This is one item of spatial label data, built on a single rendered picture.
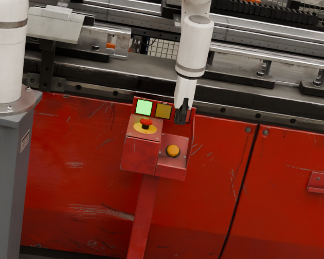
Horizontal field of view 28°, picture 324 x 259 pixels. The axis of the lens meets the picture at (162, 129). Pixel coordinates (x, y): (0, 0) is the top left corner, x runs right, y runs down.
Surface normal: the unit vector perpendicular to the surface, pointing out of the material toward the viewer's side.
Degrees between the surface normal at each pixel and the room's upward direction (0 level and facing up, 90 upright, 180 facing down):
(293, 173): 90
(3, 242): 90
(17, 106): 0
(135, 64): 0
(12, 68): 90
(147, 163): 90
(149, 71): 0
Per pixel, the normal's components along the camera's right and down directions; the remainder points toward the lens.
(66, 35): 0.18, -0.89
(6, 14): 0.44, 0.44
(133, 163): -0.05, 0.43
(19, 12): 0.84, 0.31
